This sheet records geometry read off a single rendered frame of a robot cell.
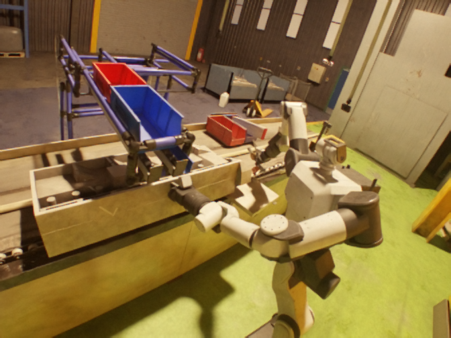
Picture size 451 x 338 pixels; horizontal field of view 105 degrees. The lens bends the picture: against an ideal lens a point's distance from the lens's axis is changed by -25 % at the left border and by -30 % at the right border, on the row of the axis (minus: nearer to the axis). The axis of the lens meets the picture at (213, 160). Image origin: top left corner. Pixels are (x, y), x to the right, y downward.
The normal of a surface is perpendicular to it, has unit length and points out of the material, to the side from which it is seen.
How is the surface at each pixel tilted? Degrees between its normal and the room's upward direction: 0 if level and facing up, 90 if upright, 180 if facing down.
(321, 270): 33
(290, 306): 90
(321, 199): 82
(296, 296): 45
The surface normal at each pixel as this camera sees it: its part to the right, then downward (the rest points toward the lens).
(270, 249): -0.07, 0.44
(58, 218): 0.67, 0.37
